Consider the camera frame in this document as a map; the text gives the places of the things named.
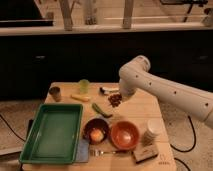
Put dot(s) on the green plastic tray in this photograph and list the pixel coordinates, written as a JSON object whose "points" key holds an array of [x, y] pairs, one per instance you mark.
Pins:
{"points": [[54, 135]]}

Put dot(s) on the white paper cup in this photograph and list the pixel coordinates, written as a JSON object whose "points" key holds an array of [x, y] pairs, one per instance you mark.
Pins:
{"points": [[153, 129]]}

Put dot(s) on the dark purple bowl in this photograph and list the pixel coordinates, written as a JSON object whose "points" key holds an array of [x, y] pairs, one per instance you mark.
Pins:
{"points": [[96, 123]]}

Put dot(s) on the wooden table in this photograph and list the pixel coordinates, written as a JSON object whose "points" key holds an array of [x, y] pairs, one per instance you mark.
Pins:
{"points": [[139, 109]]}

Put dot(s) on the dark brown cup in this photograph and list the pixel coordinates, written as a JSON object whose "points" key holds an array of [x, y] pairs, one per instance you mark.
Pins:
{"points": [[55, 93]]}

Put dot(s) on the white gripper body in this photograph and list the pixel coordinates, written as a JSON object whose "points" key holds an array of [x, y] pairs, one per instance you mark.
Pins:
{"points": [[126, 89]]}

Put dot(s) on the white handled brush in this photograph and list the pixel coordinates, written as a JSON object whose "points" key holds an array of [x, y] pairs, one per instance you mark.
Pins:
{"points": [[107, 90]]}

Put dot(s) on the dark rectangular sponge block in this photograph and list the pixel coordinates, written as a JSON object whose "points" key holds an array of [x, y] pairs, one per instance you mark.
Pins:
{"points": [[146, 153]]}

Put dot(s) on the yellow fruit in bowl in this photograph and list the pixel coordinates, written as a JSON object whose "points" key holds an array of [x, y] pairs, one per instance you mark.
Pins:
{"points": [[96, 135]]}

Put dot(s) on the silver fork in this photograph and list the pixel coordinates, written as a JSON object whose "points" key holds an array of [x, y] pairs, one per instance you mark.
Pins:
{"points": [[96, 152]]}

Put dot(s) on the dark red grape bunch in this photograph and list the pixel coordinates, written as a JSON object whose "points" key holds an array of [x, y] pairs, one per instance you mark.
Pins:
{"points": [[115, 100]]}

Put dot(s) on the yellow banana piece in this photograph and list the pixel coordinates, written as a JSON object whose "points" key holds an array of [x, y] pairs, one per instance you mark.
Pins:
{"points": [[80, 98]]}

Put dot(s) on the translucent green cup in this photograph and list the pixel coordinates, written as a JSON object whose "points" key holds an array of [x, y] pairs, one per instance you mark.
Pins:
{"points": [[83, 86]]}

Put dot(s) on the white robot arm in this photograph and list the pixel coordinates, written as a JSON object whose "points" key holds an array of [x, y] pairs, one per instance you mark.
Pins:
{"points": [[135, 75]]}

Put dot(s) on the blue cloth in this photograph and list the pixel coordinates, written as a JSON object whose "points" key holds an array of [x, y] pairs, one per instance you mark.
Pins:
{"points": [[82, 155]]}

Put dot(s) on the orange bowl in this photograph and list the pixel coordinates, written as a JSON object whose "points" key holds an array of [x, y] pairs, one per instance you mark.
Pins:
{"points": [[124, 135]]}

